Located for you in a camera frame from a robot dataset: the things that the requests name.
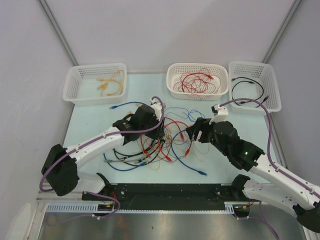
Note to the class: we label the middle white plastic basket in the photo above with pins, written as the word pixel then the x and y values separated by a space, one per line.
pixel 197 81

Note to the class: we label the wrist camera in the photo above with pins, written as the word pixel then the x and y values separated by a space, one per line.
pixel 158 108
pixel 220 113

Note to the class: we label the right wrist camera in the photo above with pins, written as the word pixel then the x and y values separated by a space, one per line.
pixel 220 113

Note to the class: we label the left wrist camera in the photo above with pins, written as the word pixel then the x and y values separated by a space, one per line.
pixel 158 108

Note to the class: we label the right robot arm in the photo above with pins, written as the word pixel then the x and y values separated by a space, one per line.
pixel 290 192

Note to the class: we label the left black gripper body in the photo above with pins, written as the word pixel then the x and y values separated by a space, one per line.
pixel 155 133

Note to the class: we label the right white plastic basket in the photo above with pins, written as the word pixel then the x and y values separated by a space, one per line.
pixel 251 83

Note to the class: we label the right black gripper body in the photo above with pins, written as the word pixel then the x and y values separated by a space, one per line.
pixel 203 125

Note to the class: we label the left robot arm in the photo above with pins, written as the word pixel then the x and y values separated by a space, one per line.
pixel 62 167

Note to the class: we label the white slotted cable duct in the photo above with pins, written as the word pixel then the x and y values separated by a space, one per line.
pixel 97 208

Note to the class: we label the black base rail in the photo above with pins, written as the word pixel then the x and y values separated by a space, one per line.
pixel 173 197

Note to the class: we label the left white plastic basket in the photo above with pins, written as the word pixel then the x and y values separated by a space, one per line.
pixel 96 84

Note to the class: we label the white plastic basket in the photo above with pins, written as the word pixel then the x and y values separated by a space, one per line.
pixel 96 84
pixel 251 83
pixel 197 81

